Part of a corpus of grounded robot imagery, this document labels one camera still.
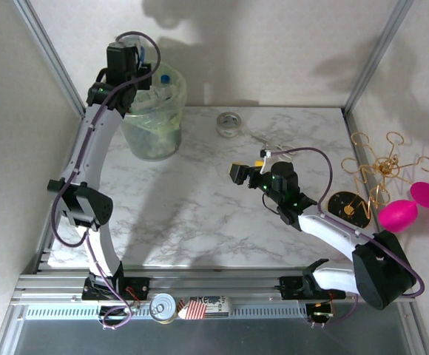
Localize green translucent bin liner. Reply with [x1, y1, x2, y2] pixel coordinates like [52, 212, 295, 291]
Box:
[120, 62, 188, 138]

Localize silver mesh waste bin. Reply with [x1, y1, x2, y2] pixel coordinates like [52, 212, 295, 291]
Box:
[120, 62, 188, 162]

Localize clear packing tape roll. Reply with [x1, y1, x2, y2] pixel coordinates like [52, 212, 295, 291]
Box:
[216, 111, 243, 138]

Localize printed cardboard box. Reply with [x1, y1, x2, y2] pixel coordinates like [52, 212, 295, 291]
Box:
[190, 294, 231, 319]

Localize silver tin can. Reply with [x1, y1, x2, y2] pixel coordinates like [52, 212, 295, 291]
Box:
[149, 293, 178, 325]

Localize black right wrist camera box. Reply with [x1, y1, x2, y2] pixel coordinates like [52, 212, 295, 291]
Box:
[229, 162, 251, 186]

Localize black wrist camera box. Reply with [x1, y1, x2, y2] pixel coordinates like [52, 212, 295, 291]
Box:
[136, 62, 152, 92]
[229, 162, 251, 186]

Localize white handled scissors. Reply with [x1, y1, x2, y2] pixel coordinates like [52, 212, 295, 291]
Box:
[251, 133, 297, 160]

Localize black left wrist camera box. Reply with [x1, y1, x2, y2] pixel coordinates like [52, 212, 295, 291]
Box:
[136, 62, 152, 92]

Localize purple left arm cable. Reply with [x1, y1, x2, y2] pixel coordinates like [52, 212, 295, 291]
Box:
[50, 31, 162, 330]

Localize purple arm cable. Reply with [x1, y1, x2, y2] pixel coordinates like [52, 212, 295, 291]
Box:
[260, 146, 425, 328]
[50, 31, 162, 330]

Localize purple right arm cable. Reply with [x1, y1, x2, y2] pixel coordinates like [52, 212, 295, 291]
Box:
[260, 146, 425, 328]

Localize gold wire stand black base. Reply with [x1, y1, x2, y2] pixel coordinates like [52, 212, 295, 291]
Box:
[327, 131, 429, 225]

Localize aluminium frame post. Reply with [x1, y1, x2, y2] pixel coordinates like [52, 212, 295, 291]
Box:
[13, 0, 90, 116]
[342, 0, 416, 114]

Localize aluminium frame side rail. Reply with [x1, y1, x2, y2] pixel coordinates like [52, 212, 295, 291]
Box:
[33, 109, 92, 274]

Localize aluminium frame front rail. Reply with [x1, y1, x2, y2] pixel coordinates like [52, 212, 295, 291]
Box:
[13, 272, 415, 306]

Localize slotted grey cable duct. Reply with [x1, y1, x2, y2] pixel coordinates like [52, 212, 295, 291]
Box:
[24, 303, 308, 321]

